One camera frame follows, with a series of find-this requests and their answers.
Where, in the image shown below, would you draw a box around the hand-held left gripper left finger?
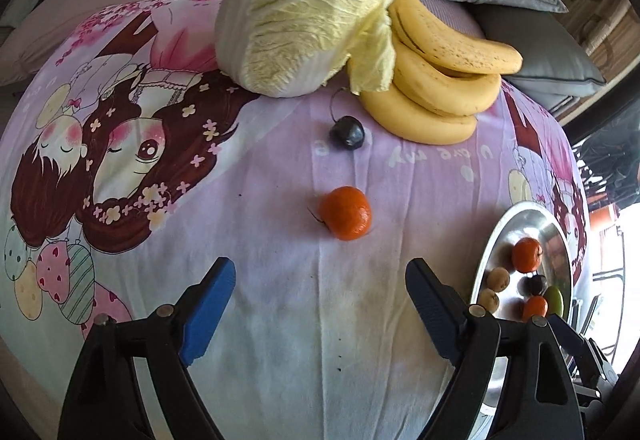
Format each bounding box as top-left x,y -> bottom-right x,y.
57,257 -> 237,440

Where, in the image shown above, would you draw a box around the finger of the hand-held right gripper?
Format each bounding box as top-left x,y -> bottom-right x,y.
547,315 -> 606,371

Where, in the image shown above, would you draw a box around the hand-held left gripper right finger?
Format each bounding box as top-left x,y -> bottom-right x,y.
405,257 -> 583,440

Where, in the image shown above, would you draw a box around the green jujube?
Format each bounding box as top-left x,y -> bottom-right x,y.
542,285 -> 565,318

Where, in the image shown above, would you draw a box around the orange tangerine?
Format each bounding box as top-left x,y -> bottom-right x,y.
307,186 -> 373,241
521,295 -> 549,322
511,237 -> 543,273

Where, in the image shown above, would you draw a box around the dark cherry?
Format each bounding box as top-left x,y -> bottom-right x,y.
328,88 -> 366,151
522,274 -> 548,297

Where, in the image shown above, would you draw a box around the round steel plate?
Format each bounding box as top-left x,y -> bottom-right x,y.
469,201 -> 585,426

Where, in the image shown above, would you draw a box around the orange pot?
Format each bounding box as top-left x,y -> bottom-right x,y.
590,205 -> 623,241

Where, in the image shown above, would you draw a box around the cartoon printed blanket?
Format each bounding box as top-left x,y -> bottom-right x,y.
0,0 -> 588,426

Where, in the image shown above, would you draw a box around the grey piped pillow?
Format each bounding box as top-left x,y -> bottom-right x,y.
470,3 -> 606,96

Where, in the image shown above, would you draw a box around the napa cabbage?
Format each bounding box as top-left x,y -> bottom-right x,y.
215,0 -> 405,98

